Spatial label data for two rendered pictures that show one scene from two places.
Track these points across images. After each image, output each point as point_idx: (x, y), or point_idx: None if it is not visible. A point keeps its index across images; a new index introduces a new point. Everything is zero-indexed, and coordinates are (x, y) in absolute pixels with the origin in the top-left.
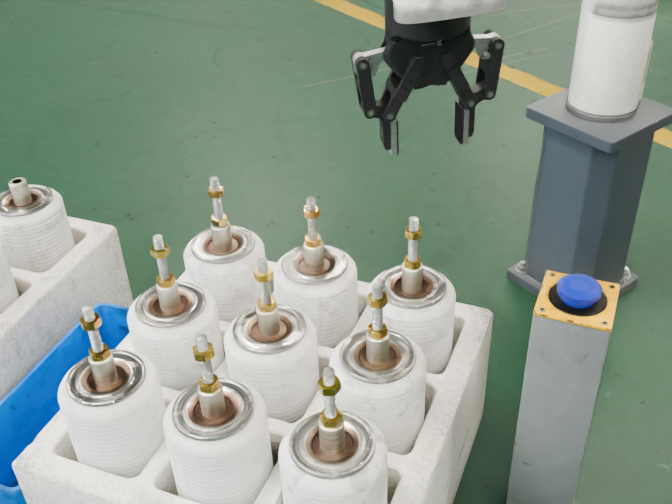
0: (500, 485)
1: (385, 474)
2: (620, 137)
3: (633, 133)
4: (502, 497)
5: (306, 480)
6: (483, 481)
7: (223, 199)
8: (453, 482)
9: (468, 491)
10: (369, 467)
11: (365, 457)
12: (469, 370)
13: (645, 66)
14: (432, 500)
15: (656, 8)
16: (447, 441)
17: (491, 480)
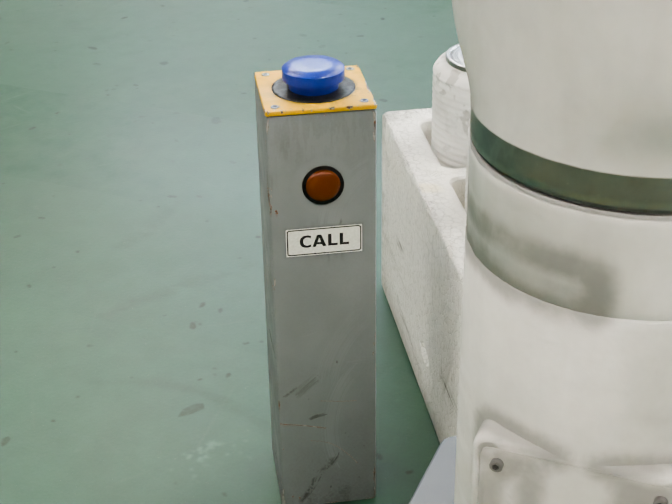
0: (390, 481)
1: (435, 94)
2: (437, 465)
3: (410, 501)
4: (378, 468)
5: None
6: (416, 476)
7: None
8: (435, 382)
9: (427, 458)
10: (442, 58)
11: (451, 55)
12: (458, 265)
13: (458, 448)
14: (412, 228)
15: (467, 221)
16: (426, 219)
17: (406, 482)
